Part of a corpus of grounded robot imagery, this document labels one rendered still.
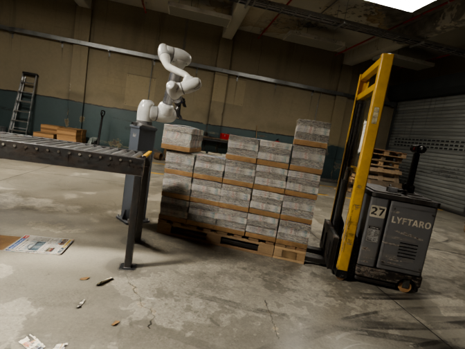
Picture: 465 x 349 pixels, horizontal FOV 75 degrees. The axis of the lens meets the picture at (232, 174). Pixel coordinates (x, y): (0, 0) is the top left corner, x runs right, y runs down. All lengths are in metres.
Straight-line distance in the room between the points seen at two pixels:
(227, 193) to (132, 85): 7.23
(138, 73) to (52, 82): 2.35
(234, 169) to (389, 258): 1.50
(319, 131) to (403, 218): 0.97
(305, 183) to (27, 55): 9.05
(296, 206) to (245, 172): 0.55
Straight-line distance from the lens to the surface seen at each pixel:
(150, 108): 3.21
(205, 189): 2.86
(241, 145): 2.77
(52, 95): 10.17
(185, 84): 2.61
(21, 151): 2.37
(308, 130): 2.75
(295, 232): 2.85
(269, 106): 9.90
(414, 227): 2.86
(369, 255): 2.83
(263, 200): 2.79
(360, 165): 2.62
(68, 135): 8.89
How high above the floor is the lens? 1.06
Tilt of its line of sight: 7 degrees down
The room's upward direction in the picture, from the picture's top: 9 degrees clockwise
